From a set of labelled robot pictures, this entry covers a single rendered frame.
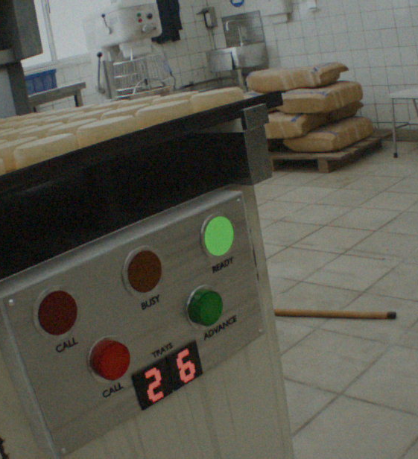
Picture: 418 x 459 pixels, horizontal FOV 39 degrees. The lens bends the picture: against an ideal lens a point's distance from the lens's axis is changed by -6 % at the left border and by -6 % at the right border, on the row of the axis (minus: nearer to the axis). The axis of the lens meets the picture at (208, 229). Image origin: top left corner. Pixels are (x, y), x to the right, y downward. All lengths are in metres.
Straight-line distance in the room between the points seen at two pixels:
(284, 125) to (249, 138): 3.68
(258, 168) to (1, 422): 0.31
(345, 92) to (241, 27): 1.65
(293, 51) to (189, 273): 4.90
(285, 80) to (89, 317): 4.04
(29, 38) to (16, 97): 0.15
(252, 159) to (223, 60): 4.86
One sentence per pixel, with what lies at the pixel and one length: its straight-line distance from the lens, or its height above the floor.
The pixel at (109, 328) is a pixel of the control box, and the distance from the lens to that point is 0.46.
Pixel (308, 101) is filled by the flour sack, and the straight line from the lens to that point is 4.15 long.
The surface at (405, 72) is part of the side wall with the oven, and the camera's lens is 4.80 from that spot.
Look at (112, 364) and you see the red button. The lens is 0.46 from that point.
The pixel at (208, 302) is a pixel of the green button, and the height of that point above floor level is 0.77.
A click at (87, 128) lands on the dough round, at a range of 0.49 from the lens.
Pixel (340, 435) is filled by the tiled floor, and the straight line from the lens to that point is 1.58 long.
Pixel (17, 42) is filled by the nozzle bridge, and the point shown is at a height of 1.05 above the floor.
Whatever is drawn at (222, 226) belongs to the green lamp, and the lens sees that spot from 0.52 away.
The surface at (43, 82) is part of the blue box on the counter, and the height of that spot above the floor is 0.95.
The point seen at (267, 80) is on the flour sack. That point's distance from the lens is 4.51.
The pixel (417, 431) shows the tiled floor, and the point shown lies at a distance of 1.57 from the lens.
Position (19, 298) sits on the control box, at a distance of 0.42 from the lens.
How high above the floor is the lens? 0.97
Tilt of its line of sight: 17 degrees down
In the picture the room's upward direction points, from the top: 11 degrees counter-clockwise
